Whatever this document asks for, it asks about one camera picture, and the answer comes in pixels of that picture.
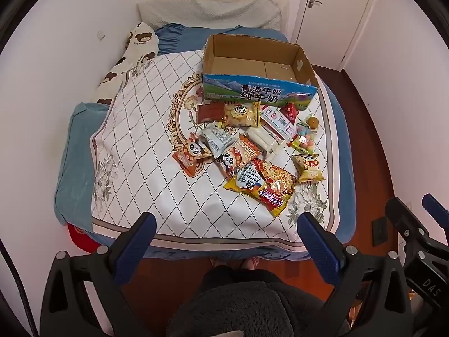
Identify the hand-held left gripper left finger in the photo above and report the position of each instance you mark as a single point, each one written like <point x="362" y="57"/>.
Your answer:
<point x="140" y="242"/>

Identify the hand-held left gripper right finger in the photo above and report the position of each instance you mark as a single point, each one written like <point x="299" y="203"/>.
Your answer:
<point x="321" y="249"/>

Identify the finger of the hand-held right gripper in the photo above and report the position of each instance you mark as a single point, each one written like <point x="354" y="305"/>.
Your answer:
<point x="403" y="217"/>
<point x="435" y="204"/>

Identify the yellow panda snack packet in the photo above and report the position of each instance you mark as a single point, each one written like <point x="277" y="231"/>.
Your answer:
<point x="308" y="168"/>

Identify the yellow noodle packet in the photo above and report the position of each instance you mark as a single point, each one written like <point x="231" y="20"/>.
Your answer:
<point x="266" y="186"/>

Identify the orange panda snack packet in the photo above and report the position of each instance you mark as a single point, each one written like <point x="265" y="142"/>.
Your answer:
<point x="242" y="151"/>
<point x="189" y="152"/>

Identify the colourful candy bag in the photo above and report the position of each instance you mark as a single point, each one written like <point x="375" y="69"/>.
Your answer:
<point x="303" y="140"/>

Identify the clear white wafer packet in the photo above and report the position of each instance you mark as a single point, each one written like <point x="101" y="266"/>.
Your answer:
<point x="261" y="140"/>

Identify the grey-white snack packet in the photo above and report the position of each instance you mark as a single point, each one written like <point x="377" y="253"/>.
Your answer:
<point x="217" y="138"/>

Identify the long clear red-label packet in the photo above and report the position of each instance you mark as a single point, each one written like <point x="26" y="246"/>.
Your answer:
<point x="277" y="123"/>

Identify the red triangular snack packet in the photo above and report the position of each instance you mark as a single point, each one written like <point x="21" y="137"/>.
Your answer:
<point x="289" y="112"/>

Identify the dark red snack packet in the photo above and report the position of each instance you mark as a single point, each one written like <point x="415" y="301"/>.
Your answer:
<point x="210" y="112"/>

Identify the yellow puff snack packet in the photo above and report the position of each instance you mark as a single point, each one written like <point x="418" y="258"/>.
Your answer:
<point x="242" y="114"/>

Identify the cardboard box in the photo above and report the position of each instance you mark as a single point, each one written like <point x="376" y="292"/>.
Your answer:
<point x="245" y="63"/>

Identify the white diamond-pattern blanket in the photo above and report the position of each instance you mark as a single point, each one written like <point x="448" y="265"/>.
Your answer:
<point x="140" y="182"/>

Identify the red cloth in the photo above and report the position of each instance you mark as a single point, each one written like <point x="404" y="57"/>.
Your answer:
<point x="77" y="237"/>

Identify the person's slippered foot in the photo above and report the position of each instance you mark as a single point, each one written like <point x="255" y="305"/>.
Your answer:
<point x="251" y="262"/>

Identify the person's black fleece clothing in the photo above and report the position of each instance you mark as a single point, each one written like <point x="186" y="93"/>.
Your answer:
<point x="245" y="305"/>

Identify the bear print pillow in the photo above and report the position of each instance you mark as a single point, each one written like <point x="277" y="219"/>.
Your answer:
<point x="140" y="38"/>

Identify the blue bed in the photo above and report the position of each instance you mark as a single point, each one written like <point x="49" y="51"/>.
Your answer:
<point x="175" y="40"/>

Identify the white door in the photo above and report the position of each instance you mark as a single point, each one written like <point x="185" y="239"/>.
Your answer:
<point x="333" y="14"/>

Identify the grey-white quilted pillow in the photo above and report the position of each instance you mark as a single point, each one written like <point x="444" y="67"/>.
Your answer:
<point x="210" y="10"/>

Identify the white wall socket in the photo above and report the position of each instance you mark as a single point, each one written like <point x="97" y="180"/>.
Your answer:
<point x="101" y="35"/>

